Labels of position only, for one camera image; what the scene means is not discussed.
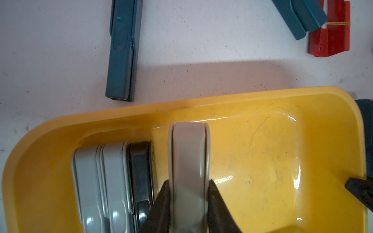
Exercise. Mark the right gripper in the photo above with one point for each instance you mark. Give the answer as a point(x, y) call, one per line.
point(362, 189)

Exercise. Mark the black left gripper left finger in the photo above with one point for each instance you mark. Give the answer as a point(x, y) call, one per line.
point(158, 220)

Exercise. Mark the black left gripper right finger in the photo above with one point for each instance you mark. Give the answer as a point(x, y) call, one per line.
point(218, 217)

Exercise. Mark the black pruning pliers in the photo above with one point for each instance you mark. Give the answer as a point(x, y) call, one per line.
point(141, 173)

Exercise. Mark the grey pruning pliers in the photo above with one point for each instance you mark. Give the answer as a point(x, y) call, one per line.
point(89, 189)
point(116, 186)

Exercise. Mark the beige pruning pliers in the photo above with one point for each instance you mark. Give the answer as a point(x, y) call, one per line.
point(189, 148)

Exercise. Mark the yellow storage tray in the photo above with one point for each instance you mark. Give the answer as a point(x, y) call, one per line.
point(280, 159)

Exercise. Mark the teal pruning pliers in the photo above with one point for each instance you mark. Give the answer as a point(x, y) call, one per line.
point(125, 25)

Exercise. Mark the red pruning pliers left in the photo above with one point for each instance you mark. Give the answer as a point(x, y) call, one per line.
point(334, 38)

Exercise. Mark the teal pliers at back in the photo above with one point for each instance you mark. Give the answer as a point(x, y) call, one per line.
point(301, 16)

